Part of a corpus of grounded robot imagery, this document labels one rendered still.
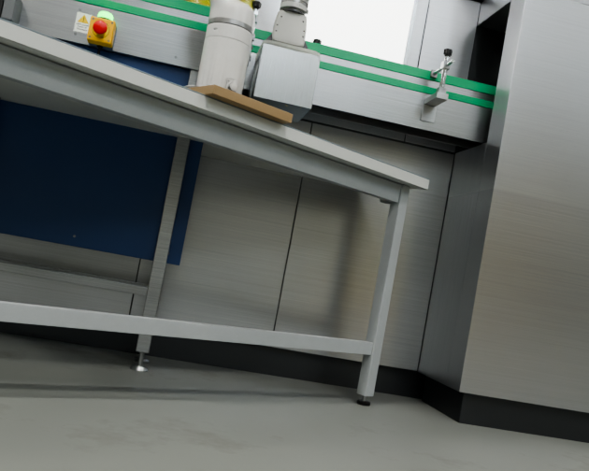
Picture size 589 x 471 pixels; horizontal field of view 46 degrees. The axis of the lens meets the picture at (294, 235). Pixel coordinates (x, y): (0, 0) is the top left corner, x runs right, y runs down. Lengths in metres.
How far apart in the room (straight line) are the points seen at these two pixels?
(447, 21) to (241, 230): 1.10
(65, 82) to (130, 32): 0.68
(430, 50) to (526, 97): 0.49
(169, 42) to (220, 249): 0.72
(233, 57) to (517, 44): 1.01
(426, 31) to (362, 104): 0.49
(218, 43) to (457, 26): 1.20
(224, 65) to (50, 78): 0.46
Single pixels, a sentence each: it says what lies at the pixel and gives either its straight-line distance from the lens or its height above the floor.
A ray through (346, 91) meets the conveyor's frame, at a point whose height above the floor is 0.99.
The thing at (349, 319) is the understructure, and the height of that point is 0.25.
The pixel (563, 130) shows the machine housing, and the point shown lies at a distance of 2.45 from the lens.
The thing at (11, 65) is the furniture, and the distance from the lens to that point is 1.57.
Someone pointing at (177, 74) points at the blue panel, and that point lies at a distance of 2.23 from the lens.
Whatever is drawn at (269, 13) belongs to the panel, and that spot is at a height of 1.25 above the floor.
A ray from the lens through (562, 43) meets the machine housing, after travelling 2.51.
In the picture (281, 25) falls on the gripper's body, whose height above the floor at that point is 1.09.
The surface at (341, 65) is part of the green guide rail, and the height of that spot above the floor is 1.08.
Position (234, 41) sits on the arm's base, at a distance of 1.84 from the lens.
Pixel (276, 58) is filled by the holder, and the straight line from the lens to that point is 2.06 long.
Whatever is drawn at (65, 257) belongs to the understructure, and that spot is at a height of 0.28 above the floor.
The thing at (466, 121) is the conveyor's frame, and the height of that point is 0.98.
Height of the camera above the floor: 0.36
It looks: 3 degrees up
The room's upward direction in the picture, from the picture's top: 10 degrees clockwise
